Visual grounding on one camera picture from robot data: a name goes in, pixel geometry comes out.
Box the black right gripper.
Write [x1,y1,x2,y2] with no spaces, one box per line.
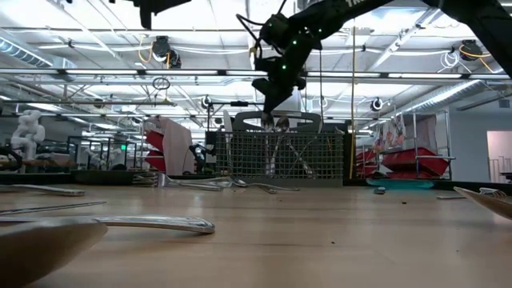
[251,42,308,116]

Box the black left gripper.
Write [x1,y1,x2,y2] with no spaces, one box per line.
[134,0,193,30]

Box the silver cutlery with broad handle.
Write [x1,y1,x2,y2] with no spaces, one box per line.
[0,214,216,235]

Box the silver cutlery with curved handle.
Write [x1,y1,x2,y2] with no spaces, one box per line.
[0,183,86,198]

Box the thin silver cutlery piece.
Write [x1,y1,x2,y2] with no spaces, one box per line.
[0,200,108,216]
[246,182,301,195]

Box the long ceiling light bar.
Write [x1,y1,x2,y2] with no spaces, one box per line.
[0,67,512,79]

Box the grey mesh cutlery basket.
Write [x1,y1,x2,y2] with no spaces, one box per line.
[205,110,346,188]

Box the pink board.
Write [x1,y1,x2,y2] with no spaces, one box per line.
[148,115,196,177]

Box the red bin stack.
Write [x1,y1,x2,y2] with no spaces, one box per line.
[143,130,167,173]

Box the colourful printed bag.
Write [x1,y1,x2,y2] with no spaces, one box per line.
[375,114,406,151]

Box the white cover sheet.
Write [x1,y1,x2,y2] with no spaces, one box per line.
[403,114,439,150]

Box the large red storage bin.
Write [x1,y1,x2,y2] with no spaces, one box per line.
[379,146,450,177]

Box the teal round plate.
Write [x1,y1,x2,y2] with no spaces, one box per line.
[366,178,436,190]

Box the white robot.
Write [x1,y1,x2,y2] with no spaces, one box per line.
[10,109,46,162]

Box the large silver spoon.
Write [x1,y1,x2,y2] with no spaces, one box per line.
[0,217,109,288]

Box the white ventilation duct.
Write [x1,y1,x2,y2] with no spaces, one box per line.
[287,86,302,113]

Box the black hanging cable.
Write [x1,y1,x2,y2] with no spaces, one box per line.
[318,47,323,121]

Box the hanging cable loop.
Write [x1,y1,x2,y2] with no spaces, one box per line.
[151,76,171,91]

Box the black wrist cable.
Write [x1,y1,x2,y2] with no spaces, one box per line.
[234,0,289,61]

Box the black frame workstation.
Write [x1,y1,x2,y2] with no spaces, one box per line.
[66,134,139,172]

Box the grey ribbed air duct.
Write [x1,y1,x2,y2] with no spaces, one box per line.
[0,38,53,69]

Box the metal wire shelf rack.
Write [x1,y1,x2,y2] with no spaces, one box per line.
[411,109,456,181]

